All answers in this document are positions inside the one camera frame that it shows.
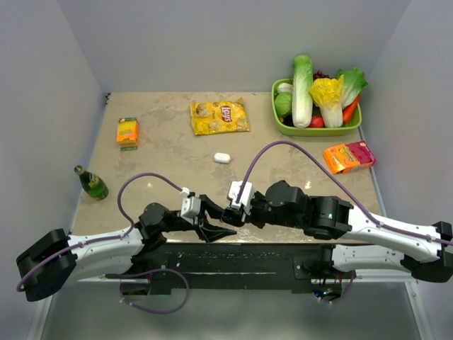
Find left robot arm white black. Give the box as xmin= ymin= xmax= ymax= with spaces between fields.
xmin=16 ymin=195 xmax=236 ymax=302

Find red tomato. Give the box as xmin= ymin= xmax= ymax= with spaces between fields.
xmin=309 ymin=115 xmax=325 ymax=128

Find yellow leaf cabbage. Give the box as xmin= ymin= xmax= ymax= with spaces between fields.
xmin=309 ymin=75 xmax=344 ymax=128

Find white earbud charging case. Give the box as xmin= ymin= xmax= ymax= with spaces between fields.
xmin=213 ymin=152 xmax=231 ymax=164

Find yellow Lays chips bag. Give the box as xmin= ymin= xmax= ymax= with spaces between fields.
xmin=190 ymin=97 xmax=251 ymax=136

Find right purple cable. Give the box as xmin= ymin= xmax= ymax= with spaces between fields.
xmin=235 ymin=140 xmax=453 ymax=247

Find orange carrot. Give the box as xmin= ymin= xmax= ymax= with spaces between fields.
xmin=343 ymin=94 xmax=361 ymax=124

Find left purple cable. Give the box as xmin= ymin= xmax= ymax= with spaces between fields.
xmin=16 ymin=172 xmax=187 ymax=293

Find green plastic basket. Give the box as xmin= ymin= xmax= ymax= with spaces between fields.
xmin=271 ymin=79 xmax=362 ymax=137

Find purple cable loop below base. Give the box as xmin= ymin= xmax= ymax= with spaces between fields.
xmin=119 ymin=267 xmax=193 ymax=315

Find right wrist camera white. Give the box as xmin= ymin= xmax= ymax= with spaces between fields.
xmin=227 ymin=181 xmax=256 ymax=215

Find green glass bottle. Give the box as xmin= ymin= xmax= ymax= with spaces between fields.
xmin=74 ymin=165 xmax=109 ymax=200

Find green lettuce leaf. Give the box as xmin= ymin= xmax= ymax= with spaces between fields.
xmin=336 ymin=67 xmax=368 ymax=108

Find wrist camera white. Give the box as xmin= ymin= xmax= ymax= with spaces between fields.
xmin=180 ymin=187 xmax=201 ymax=219
xmin=227 ymin=181 xmax=256 ymax=215

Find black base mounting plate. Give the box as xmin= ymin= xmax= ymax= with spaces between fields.
xmin=102 ymin=242 xmax=355 ymax=295

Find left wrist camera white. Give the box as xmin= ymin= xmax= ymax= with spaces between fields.
xmin=180 ymin=187 xmax=201 ymax=219

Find long napa cabbage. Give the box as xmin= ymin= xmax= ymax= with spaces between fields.
xmin=292 ymin=55 xmax=313 ymax=128

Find dark red grapes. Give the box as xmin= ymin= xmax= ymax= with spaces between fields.
xmin=313 ymin=71 xmax=331 ymax=81

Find white cauliflower piece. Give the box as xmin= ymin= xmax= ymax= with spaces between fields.
xmin=277 ymin=82 xmax=293 ymax=94

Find orange pink snack box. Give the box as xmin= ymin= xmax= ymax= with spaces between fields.
xmin=323 ymin=140 xmax=377 ymax=174

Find orange yellow sponge pack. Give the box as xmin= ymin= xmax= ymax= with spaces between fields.
xmin=116 ymin=118 xmax=139 ymax=152

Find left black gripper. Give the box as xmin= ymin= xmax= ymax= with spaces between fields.
xmin=159 ymin=195 xmax=236 ymax=242

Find round green cabbage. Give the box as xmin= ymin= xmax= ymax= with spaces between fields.
xmin=274 ymin=92 xmax=292 ymax=118

